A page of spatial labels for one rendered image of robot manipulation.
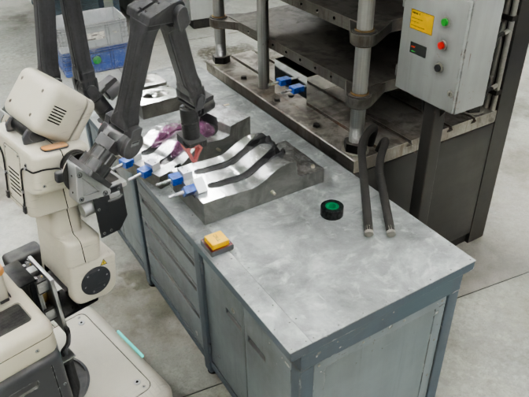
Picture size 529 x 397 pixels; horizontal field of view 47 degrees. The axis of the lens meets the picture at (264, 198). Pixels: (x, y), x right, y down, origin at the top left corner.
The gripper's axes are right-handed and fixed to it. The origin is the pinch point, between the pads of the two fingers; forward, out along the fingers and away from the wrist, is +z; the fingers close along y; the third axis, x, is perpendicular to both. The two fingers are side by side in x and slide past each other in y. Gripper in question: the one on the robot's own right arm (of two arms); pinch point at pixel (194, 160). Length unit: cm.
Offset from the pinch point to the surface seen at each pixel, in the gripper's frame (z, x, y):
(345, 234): 22, -35, -38
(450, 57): -24, -86, -26
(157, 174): 15.6, 5.7, 22.5
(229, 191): 12.7, -9.0, -6.3
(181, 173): 10.2, 1.3, 9.9
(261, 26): -7, -75, 80
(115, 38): 77, -82, 340
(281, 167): 9.0, -29.1, -8.1
